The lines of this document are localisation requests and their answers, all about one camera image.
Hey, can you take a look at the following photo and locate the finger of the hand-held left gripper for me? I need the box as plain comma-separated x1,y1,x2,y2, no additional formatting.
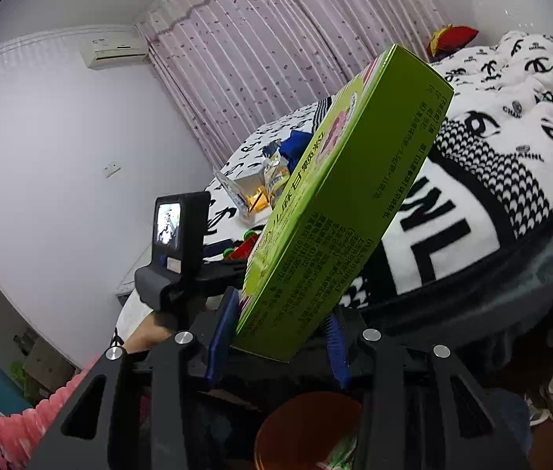
202,240,239,258
193,258,252,286

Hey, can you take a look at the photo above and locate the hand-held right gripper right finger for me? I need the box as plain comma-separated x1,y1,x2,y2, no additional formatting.
324,314,534,470

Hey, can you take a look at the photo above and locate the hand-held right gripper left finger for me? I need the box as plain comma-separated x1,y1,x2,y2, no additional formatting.
24,286,243,470

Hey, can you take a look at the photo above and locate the orange trash bin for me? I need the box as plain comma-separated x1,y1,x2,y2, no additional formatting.
253,392,366,470

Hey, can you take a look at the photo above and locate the torn blue milk carton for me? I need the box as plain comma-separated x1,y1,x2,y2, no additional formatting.
263,130,317,170

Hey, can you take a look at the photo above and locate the green cardboard box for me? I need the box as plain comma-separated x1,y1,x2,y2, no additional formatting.
234,43,454,363

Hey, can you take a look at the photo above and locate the person's left forearm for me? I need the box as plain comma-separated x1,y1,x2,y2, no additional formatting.
122,320,175,354

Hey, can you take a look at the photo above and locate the red green packet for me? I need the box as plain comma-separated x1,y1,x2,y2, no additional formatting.
222,229,264,261

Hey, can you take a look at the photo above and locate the clear plastic wrapper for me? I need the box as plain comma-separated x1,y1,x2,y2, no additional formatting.
214,154,288,219

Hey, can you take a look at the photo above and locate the green white wrapper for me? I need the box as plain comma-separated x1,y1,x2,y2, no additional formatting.
324,435,358,470

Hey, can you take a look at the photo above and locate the grey cabinet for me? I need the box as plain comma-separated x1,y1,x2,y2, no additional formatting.
12,325,84,403

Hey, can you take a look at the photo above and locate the person's leg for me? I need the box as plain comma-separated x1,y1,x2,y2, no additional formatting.
482,387,534,468

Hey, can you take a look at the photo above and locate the pink dotted curtain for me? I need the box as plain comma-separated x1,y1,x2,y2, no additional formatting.
134,0,449,168

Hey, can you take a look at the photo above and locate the white air conditioner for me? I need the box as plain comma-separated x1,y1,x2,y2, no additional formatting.
79,31,150,70

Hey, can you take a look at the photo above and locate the black white printed blanket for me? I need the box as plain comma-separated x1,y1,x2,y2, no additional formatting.
205,29,553,311

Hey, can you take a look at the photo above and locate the red yellow pillow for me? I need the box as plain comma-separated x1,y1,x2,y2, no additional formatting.
427,24,479,58

